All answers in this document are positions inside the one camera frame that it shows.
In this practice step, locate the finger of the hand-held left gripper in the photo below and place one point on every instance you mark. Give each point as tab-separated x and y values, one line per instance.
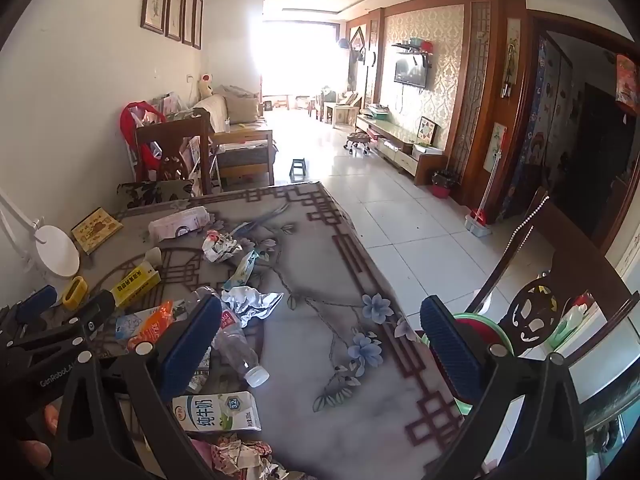
37	302
75	322

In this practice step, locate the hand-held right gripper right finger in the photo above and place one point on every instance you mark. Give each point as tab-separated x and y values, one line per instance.
450	350

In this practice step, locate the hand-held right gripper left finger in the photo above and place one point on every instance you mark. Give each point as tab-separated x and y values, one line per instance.
192	350

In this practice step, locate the clear plastic bottle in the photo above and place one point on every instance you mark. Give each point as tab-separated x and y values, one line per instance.
240	350

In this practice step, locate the orange snack packet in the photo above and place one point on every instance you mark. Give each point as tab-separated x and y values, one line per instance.
150	325

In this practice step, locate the white milk carton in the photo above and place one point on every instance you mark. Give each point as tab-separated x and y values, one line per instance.
220	412

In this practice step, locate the yellow medicine box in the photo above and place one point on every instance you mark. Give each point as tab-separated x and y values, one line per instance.
135	285

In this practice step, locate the light blue torn wrapper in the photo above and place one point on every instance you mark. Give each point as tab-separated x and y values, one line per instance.
242	270

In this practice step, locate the printed wrapper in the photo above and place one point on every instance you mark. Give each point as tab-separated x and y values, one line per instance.
220	247

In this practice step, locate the red foil wrapper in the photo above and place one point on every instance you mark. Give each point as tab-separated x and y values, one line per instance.
240	460

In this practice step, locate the pink snack box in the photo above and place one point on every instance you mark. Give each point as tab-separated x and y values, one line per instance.
180	222

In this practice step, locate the person's left hand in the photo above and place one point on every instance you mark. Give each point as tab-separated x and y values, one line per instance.
35	455

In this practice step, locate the yellow plastic holder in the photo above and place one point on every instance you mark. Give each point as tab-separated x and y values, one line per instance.
75	294

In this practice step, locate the white desk lamp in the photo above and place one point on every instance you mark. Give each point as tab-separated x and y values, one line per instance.
55	255

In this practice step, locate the yellow patterned box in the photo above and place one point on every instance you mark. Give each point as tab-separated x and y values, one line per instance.
97	230

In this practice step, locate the white plastic bottle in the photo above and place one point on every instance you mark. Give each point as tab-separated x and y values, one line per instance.
570	320

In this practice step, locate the carved wooden dining chair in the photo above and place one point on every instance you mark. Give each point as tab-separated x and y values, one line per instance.
565	270
172	132

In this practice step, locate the floral seat cushion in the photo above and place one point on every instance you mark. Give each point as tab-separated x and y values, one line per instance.
150	192

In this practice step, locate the red bucket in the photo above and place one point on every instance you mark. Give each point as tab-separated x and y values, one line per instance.
444	187

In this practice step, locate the framed flower picture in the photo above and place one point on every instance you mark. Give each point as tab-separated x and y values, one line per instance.
495	147

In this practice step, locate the red bag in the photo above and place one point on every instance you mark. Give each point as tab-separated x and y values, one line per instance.
131	115

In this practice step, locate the small black stool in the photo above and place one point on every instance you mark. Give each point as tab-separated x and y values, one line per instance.
297	167

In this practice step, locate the wooden television cabinet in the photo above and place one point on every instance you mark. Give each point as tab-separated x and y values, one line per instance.
400	145

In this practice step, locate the round rolling stool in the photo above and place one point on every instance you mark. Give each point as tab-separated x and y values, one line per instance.
357	139

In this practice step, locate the wooden sofa with cushions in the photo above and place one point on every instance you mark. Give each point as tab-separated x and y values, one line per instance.
240	120

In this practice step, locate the colourful cartoon door curtain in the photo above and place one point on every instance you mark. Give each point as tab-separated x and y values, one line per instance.
537	130

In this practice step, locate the plush toy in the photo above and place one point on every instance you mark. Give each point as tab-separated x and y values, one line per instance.
205	87

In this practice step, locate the red hanging decoration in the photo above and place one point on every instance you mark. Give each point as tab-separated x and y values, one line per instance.
627	82

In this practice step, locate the wall-mounted television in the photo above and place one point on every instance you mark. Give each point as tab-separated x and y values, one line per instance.
411	72

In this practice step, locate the hanging wall scroll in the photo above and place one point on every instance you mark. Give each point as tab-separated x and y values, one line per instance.
511	55

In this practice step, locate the wall shelf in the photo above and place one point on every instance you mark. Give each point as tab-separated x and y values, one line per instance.
412	46

